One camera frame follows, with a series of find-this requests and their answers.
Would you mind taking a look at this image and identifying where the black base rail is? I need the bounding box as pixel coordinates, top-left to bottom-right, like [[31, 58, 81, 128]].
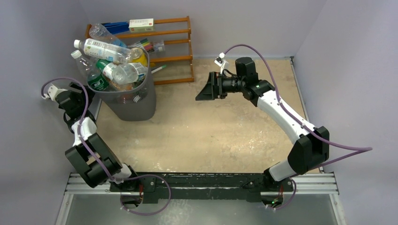
[[110, 172, 294, 204]]

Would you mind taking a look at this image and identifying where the white and red box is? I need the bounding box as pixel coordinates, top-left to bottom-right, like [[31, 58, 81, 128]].
[[128, 18, 155, 33]]

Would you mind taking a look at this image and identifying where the wooden slatted shelf rack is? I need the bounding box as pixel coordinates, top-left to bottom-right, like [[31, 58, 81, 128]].
[[85, 16, 195, 86]]

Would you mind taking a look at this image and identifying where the yellow bottle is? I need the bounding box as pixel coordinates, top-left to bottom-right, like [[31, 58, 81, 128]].
[[131, 47, 148, 67]]

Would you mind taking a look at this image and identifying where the crushed bottle blue white label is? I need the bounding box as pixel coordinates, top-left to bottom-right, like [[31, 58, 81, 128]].
[[112, 63, 148, 85]]

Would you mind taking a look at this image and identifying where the clear bottle white cap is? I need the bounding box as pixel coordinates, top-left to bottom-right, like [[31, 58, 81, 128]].
[[73, 38, 133, 64]]

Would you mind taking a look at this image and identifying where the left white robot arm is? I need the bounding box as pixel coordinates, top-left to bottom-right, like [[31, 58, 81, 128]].
[[52, 82, 140, 192]]

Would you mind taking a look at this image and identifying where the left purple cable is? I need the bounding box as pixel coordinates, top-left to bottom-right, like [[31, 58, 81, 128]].
[[41, 77, 125, 182]]

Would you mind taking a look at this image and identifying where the clear jar of clips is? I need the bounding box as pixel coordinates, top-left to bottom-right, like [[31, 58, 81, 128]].
[[153, 40, 165, 53]]

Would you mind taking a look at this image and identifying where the pack of coloured markers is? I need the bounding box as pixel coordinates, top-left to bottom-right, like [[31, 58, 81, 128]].
[[128, 38, 155, 53]]

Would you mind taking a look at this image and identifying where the grey mesh waste bin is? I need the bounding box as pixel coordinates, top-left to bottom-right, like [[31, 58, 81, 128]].
[[95, 67, 156, 121]]

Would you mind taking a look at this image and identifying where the bottle green cap green label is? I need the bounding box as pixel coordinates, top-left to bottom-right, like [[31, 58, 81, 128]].
[[95, 59, 118, 81]]

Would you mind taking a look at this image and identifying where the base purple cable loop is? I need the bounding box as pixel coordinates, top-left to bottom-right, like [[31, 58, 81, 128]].
[[119, 174, 172, 217]]

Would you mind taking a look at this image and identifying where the clear bottle blue label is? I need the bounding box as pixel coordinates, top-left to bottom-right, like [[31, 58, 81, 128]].
[[89, 23, 127, 48]]

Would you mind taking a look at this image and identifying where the blue stapler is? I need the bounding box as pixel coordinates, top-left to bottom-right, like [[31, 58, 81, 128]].
[[102, 22, 130, 34]]

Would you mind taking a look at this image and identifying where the green and white marker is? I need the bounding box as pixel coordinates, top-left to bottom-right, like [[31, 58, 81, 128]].
[[151, 65, 167, 74]]

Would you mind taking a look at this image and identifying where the clear bottle green label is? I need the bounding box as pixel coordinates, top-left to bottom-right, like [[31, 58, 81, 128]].
[[70, 50, 111, 91]]

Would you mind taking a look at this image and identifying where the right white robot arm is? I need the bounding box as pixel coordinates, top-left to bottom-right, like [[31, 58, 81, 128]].
[[195, 56, 329, 191]]

